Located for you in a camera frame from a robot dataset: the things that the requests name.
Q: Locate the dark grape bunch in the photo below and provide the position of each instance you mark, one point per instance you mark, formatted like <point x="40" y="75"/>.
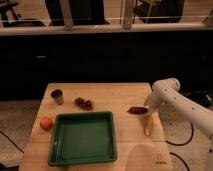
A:
<point x="83" y="104"/>

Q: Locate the dark metal cup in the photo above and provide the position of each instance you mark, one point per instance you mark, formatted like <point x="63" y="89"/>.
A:
<point x="57" y="96"/>

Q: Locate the orange round fruit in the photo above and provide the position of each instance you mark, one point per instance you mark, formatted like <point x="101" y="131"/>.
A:
<point x="46" y="123"/>

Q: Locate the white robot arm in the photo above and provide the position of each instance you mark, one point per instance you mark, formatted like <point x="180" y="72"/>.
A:
<point x="167" y="90"/>

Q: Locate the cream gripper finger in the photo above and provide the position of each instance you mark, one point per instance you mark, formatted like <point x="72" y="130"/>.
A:
<point x="151" y="110"/>

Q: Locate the wooden railing post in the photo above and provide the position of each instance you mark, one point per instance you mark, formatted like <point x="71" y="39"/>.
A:
<point x="128" y="11"/>
<point x="67" y="16"/>

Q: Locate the green plastic tray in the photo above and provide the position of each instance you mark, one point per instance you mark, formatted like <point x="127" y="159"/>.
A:
<point x="82" y="138"/>

